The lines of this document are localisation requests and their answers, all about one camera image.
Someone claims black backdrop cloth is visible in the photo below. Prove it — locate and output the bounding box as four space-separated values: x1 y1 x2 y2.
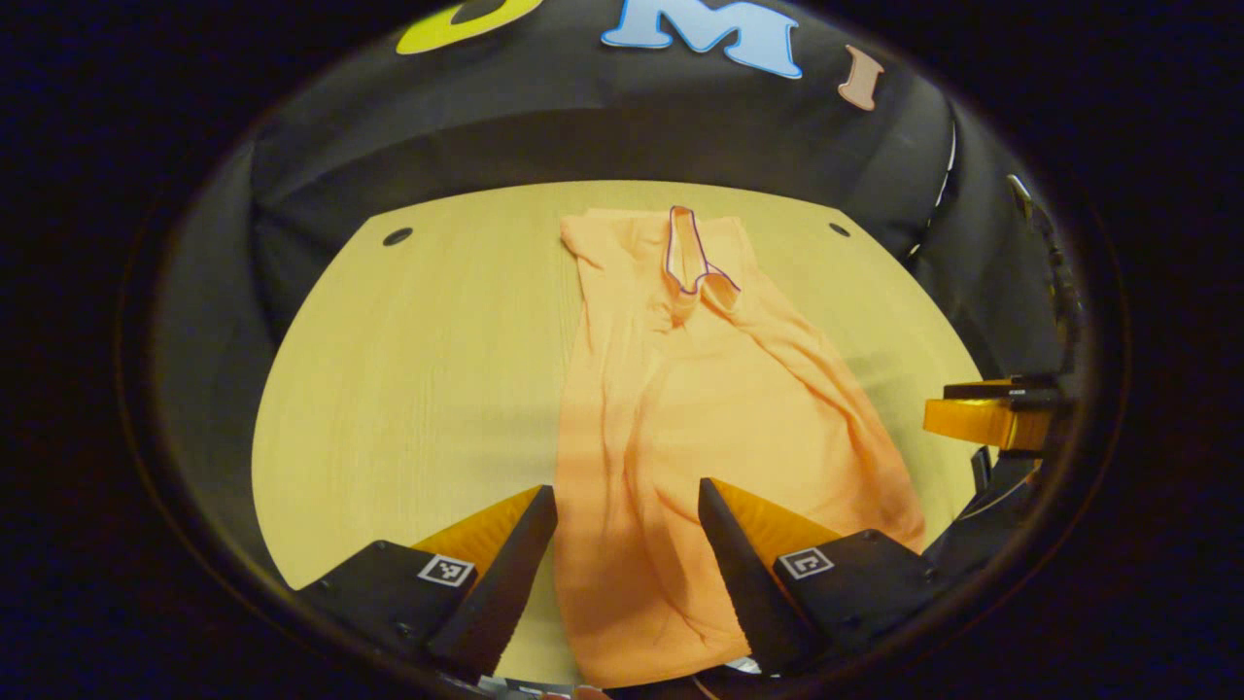
155 0 1080 584

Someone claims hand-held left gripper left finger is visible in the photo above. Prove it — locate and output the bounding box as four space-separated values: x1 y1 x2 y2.
296 484 558 684

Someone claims orange T-shirt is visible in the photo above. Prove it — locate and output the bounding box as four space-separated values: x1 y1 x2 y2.
554 205 927 689

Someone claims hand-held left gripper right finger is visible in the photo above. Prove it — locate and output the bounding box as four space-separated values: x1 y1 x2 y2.
698 477 939 677

